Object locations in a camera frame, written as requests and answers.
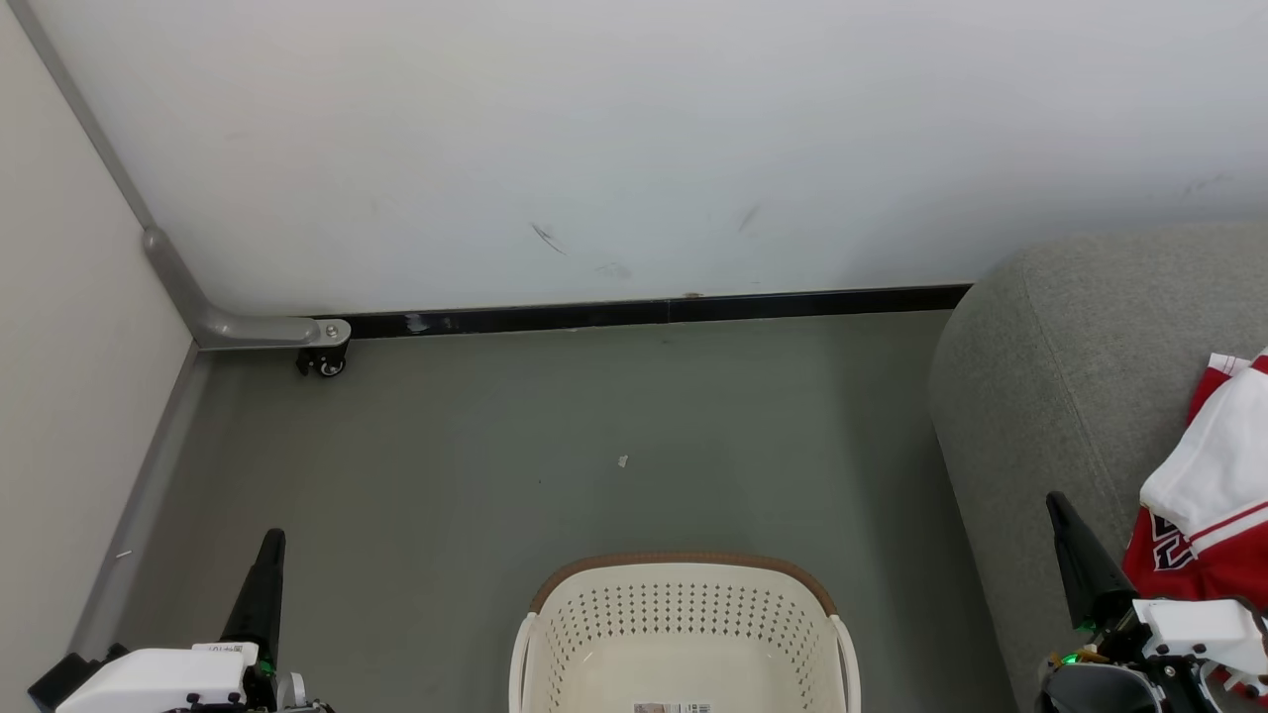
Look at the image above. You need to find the cream perforated laundry basket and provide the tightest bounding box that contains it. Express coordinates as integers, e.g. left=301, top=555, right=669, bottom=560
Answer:
left=508, top=552, right=863, bottom=713

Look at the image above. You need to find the black baseboard strip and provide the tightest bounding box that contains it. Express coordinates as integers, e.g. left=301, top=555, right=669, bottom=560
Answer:
left=315, top=284, right=975, bottom=339

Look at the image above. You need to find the red white numbered jersey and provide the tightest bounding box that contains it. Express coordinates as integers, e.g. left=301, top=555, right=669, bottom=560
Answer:
left=1122, top=368, right=1268, bottom=699

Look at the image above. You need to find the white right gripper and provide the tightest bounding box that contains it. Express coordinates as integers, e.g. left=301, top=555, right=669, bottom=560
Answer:
left=1038, top=491, right=1268, bottom=713

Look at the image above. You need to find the black caster wheel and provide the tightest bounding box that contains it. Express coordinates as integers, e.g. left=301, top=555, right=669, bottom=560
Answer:
left=295, top=345, right=352, bottom=378

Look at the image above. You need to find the grey metal partition frame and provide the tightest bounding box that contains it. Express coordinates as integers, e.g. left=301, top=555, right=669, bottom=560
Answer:
left=5, top=0, right=353, bottom=713

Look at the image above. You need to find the grey fabric sofa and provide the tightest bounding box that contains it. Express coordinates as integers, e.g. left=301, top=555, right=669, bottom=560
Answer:
left=928, top=220, right=1268, bottom=713

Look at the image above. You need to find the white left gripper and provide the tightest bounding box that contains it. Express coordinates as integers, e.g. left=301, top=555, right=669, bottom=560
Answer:
left=28, top=528, right=335, bottom=713

